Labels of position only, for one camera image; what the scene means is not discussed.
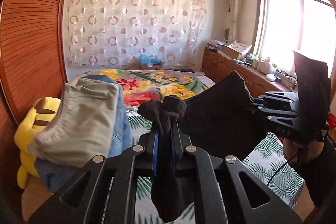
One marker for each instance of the black pants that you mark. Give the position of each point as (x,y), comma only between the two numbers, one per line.
(220,120)

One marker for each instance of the folded blue jeans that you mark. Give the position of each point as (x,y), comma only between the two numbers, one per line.
(55,175)

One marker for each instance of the white bottles on sideboard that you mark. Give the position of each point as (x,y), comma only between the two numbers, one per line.
(262,65)

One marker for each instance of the bright window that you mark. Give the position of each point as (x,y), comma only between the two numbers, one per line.
(288,26)

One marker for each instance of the floral blanket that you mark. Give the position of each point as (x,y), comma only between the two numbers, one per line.
(142,86)

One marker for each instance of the palm leaf print bedsheet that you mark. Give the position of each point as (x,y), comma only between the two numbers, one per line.
(263,162)

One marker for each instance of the yellow pikachu plush toy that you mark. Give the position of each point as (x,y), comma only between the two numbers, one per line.
(36,119)

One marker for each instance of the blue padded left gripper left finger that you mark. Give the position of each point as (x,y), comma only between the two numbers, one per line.
(139,160)

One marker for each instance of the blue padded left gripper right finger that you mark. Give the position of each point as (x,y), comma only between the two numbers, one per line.
(196,167)

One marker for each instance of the cardboard box on sideboard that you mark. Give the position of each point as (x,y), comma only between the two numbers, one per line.
(237,53)

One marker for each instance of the person's right hand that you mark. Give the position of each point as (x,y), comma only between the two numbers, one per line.
(313,152)

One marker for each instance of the sheer circle pattern curtain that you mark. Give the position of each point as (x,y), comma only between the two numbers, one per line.
(121,33)

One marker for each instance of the blue toy on bed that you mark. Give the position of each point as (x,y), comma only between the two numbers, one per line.
(149,62)

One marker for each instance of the folded grey-green garment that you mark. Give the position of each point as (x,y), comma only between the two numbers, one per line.
(83,125)

